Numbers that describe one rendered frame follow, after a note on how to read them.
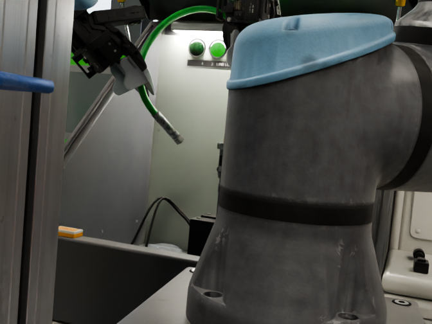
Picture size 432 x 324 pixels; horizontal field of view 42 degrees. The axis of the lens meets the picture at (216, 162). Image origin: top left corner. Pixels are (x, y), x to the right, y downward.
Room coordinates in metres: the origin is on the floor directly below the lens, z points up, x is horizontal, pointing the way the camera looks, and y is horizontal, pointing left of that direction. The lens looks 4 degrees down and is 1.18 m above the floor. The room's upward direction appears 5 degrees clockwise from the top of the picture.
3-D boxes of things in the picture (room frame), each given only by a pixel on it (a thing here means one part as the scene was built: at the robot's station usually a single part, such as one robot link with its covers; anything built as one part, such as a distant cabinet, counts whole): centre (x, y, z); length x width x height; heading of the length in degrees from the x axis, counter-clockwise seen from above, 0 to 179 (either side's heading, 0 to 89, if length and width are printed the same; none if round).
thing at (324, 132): (0.43, -0.07, 1.20); 0.13 x 0.12 x 0.14; 112
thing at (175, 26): (1.44, -0.11, 1.43); 0.54 x 0.03 x 0.02; 71
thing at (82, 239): (0.97, 0.06, 0.87); 0.62 x 0.04 x 0.16; 71
